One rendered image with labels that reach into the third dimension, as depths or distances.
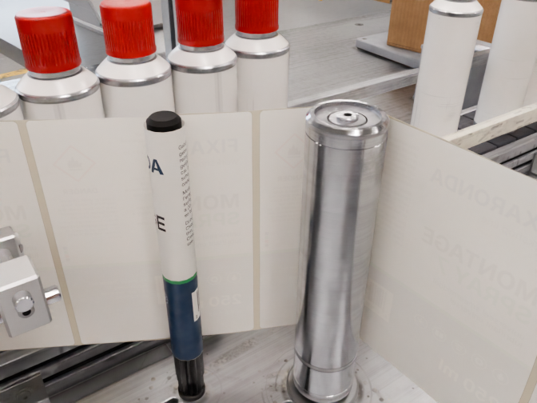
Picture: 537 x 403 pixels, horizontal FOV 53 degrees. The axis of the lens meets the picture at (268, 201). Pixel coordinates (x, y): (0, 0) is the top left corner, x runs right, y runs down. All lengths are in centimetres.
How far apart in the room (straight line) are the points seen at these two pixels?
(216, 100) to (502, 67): 39
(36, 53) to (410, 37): 85
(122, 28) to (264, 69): 11
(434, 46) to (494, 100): 15
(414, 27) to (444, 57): 52
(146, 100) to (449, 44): 32
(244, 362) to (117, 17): 24
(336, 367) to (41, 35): 26
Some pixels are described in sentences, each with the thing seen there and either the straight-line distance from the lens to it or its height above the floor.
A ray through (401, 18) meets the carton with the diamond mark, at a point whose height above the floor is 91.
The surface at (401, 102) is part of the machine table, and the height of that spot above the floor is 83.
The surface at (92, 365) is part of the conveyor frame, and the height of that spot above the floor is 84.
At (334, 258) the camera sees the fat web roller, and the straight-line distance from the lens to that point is 27.
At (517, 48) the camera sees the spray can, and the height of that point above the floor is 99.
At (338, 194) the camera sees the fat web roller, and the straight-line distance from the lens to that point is 25.
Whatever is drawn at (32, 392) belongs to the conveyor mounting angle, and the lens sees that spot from 44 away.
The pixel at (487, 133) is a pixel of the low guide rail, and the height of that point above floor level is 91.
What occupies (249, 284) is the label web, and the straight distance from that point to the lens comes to 32.
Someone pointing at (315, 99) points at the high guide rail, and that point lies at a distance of 55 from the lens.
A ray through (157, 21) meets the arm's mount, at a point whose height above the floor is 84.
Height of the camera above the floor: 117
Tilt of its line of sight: 33 degrees down
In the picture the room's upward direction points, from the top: 1 degrees clockwise
